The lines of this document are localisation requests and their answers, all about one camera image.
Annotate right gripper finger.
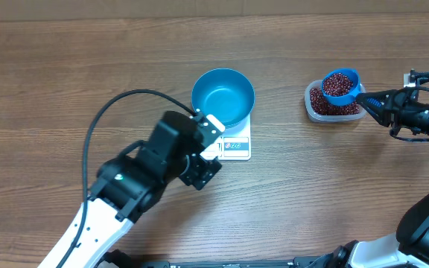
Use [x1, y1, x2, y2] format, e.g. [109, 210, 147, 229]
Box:
[355, 89, 398, 106]
[359, 100, 392, 127]

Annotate blue plastic measuring scoop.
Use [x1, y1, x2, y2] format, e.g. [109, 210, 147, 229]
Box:
[321, 68, 361, 106]

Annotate red beans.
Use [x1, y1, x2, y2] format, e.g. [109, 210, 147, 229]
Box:
[308, 69, 360, 116]

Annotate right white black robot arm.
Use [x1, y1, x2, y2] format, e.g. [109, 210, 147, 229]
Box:
[322, 88, 429, 267]

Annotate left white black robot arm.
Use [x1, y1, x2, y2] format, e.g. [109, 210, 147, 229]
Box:
[40, 111, 225, 267]

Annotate white digital kitchen scale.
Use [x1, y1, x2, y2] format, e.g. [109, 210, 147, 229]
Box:
[201, 116, 252, 161]

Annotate teal blue bowl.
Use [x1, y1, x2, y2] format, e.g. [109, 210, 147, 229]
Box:
[191, 68, 255, 128]

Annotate clear plastic container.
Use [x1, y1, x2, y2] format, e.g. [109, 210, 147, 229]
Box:
[305, 80, 366, 123]

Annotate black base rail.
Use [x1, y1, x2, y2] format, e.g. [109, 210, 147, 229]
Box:
[98, 249, 349, 268]

